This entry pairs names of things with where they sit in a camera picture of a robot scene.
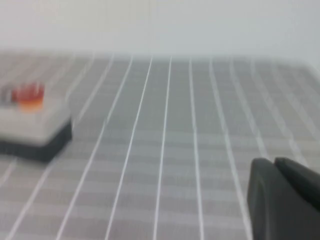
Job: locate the red mushroom emergency stop button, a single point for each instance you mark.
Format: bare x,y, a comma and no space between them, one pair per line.
31,98

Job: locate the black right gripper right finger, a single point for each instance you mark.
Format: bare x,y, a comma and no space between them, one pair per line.
302,177

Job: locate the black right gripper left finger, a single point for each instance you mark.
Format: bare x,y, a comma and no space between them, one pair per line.
275,205

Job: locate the grey white-checked tablecloth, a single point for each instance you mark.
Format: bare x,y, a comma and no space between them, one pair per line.
175,150

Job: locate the grey black button control box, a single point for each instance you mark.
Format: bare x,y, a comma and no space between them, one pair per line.
42,130

